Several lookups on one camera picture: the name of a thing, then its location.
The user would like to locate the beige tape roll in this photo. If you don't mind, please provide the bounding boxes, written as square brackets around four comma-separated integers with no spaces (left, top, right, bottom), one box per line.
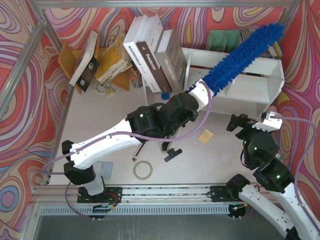
[133,160,153,181]

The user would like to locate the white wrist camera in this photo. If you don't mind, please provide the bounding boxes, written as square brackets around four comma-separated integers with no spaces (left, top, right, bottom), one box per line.
[188,79,213,111]
[252,111,283,133]

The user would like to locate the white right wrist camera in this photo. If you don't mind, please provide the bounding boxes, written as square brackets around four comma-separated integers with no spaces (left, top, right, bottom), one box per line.
[252,111,283,133]

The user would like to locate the grey Lonely One book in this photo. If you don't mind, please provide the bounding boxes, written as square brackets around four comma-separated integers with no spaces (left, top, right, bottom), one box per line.
[155,29,187,93]

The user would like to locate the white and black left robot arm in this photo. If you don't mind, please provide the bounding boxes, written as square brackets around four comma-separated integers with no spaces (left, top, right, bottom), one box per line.
[62,92,199,197]

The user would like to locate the white Mademoiselle book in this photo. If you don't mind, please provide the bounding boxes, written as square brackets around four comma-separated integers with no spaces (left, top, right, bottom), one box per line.
[123,15,164,93]

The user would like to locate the black and beige stapler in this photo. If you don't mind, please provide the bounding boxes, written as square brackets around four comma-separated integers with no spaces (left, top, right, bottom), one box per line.
[160,142,170,153]

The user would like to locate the beige and grey calculator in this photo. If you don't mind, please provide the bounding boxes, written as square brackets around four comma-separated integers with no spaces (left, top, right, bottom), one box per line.
[94,161,114,180]

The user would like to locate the white and black leaning book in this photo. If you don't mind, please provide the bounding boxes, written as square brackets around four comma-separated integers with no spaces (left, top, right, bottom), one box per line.
[69,31,100,92]

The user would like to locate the yellow worn paperback stack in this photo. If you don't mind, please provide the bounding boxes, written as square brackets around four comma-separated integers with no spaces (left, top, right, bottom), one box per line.
[96,32,132,85]

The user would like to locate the yellow sticky note pad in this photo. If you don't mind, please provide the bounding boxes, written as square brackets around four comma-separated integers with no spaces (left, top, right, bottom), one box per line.
[198,129,214,144]

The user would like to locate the beige binder clip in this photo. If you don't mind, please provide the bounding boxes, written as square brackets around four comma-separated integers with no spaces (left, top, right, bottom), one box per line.
[105,86,115,97]

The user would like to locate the grey and blue book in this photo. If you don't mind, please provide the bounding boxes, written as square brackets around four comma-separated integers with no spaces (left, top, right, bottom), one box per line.
[268,41,283,59]

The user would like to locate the blue microfiber duster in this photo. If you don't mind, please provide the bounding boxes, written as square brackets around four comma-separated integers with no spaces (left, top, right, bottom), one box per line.
[202,23,285,97]

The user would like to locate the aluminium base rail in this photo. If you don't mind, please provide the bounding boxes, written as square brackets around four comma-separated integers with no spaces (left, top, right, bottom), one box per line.
[31,184,305,216]

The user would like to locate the brown Fredonia book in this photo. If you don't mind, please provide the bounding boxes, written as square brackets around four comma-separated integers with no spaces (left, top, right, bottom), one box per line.
[136,40,172,93]

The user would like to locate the brown notebooks in organizer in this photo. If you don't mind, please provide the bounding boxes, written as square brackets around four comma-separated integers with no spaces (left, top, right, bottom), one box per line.
[240,28,255,42]

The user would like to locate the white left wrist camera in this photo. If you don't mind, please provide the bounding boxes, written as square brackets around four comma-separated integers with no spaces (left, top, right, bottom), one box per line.
[188,79,213,111]

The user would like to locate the blue pencil sharpener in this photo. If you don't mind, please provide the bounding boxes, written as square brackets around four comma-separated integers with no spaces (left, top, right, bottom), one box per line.
[161,93,171,101]

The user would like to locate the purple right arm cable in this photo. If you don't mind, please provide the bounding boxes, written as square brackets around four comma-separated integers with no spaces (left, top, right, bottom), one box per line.
[273,114,318,226]

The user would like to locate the white wooden bookshelf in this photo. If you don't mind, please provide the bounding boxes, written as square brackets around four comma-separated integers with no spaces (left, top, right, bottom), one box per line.
[141,47,286,121]

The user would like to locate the green desk organizer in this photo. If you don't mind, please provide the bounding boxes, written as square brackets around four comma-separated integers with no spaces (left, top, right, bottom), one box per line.
[205,29,243,53]

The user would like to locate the clear tape roll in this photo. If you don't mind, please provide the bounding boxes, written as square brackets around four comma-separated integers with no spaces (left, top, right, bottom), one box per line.
[96,83,110,95]

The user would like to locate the black binder clip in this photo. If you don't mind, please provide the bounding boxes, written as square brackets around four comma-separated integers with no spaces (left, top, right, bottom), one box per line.
[164,148,183,163]

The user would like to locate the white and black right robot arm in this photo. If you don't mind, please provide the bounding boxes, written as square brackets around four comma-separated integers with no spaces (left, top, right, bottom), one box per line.
[226,111,320,240]

